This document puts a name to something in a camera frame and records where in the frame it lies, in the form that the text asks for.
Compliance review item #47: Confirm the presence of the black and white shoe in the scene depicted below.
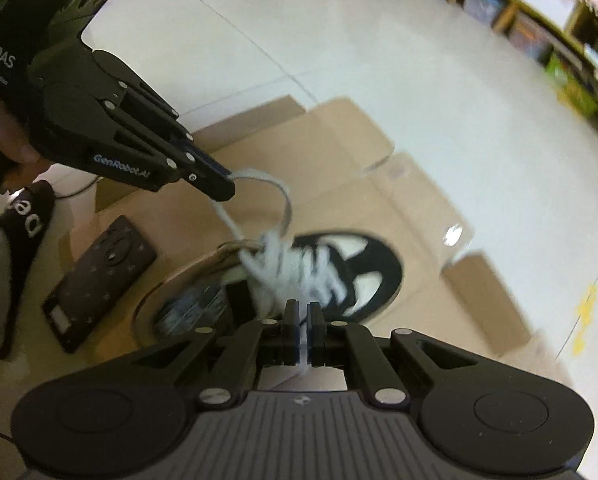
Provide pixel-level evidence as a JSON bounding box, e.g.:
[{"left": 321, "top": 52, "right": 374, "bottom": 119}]
[{"left": 131, "top": 230, "right": 406, "bottom": 357}]

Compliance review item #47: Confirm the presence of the black patterned flat device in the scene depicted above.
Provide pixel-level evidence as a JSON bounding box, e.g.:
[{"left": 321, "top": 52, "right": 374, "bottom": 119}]
[{"left": 43, "top": 215, "right": 159, "bottom": 353}]

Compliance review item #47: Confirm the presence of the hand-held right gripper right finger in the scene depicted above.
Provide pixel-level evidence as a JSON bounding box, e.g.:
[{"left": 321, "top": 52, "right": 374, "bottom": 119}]
[{"left": 305, "top": 302, "right": 481, "bottom": 408}]

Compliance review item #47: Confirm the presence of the person's left hand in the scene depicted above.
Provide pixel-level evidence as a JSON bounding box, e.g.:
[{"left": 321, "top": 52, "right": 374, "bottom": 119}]
[{"left": 0, "top": 88, "right": 54, "bottom": 166}]

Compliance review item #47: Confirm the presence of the white shoelace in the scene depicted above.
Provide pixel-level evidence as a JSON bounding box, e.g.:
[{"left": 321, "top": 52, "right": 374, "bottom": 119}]
[{"left": 211, "top": 167, "right": 361, "bottom": 376}]

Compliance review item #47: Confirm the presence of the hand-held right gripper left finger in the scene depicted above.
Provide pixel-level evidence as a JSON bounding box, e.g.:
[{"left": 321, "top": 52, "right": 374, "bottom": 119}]
[{"left": 128, "top": 299, "right": 305, "bottom": 408}]

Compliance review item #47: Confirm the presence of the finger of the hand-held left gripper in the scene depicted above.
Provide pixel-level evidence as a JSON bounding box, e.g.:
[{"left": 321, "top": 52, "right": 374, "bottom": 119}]
[
  {"left": 105, "top": 104, "right": 237, "bottom": 203},
  {"left": 93, "top": 51, "right": 231, "bottom": 178}
]

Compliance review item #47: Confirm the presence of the wooden shelf unit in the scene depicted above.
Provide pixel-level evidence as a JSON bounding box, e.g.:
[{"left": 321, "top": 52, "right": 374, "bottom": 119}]
[{"left": 414, "top": 0, "right": 598, "bottom": 126}]

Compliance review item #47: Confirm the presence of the black object white mark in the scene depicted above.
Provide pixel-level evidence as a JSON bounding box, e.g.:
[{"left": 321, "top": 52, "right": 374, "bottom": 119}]
[{"left": 0, "top": 182, "right": 57, "bottom": 360}]

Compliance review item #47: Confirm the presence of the flattened cardboard box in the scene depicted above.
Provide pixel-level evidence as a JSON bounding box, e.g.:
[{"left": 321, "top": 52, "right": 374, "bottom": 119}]
[{"left": 61, "top": 95, "right": 575, "bottom": 391}]

